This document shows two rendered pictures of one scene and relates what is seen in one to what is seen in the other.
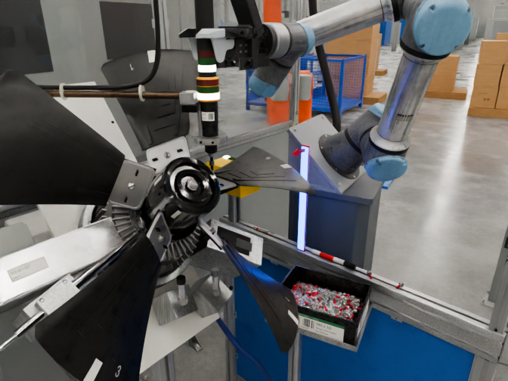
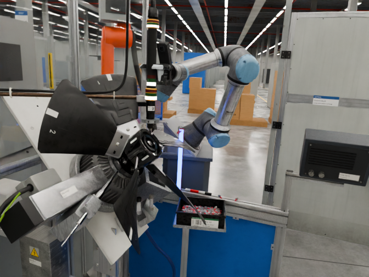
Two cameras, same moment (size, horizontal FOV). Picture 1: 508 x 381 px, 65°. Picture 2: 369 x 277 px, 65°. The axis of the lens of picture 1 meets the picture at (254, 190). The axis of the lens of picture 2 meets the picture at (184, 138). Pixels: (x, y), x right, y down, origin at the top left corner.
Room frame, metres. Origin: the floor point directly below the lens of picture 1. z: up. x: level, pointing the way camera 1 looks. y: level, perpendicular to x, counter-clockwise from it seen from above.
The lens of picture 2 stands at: (-0.27, 0.37, 1.48)
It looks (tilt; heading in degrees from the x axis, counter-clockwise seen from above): 13 degrees down; 338
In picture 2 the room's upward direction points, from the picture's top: 3 degrees clockwise
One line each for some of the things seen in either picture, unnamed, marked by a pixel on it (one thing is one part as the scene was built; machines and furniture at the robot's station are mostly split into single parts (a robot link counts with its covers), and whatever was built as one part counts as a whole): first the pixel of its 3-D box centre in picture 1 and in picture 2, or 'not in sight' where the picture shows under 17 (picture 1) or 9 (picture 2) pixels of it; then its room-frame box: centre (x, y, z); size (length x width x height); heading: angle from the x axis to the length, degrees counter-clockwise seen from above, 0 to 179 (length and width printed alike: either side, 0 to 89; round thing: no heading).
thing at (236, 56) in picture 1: (245, 45); (163, 73); (0.88, 0.02, 1.46); 0.12 x 0.08 x 0.09; 138
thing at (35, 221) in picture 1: (35, 239); (3, 198); (1.04, 0.65, 0.92); 0.17 x 0.16 x 0.11; 48
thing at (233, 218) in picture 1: (233, 205); not in sight; (1.26, 0.07, 0.92); 0.03 x 0.03 x 0.12; 48
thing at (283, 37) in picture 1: (268, 41); (171, 72); (0.94, -0.04, 1.46); 0.08 x 0.05 x 0.08; 48
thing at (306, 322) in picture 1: (321, 302); (201, 212); (0.83, -0.17, 0.85); 0.22 x 0.17 x 0.07; 63
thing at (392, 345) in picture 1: (323, 366); (193, 261); (1.00, -0.23, 0.45); 0.82 x 0.02 x 0.66; 48
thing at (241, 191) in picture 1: (233, 178); not in sight; (1.26, 0.07, 1.02); 0.16 x 0.10 x 0.11; 48
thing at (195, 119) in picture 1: (204, 116); (147, 109); (0.80, 0.10, 1.33); 0.09 x 0.07 x 0.10; 83
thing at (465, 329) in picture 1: (330, 271); (196, 200); (1.00, -0.23, 0.82); 0.90 x 0.04 x 0.08; 48
